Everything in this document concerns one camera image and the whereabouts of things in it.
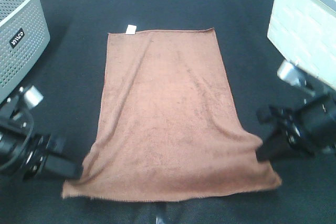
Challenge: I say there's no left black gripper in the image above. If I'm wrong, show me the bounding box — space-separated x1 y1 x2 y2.
22 134 83 181

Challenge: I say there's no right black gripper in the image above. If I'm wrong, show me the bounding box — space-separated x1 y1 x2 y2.
256 105 315 162

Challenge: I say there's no brown microfiber towel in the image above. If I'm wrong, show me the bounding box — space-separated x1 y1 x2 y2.
61 28 281 202

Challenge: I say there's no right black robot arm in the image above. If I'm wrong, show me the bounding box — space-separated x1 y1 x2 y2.
256 60 335 162

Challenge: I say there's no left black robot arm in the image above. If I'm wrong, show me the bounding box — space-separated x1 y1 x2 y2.
1 86 83 182

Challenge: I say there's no white plastic storage bin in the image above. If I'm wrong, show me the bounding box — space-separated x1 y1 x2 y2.
267 0 335 88

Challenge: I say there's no grey perforated plastic basket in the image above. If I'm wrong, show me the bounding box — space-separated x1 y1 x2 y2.
1 0 50 101

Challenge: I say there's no black table mat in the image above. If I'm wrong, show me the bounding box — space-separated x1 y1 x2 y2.
1 0 335 223

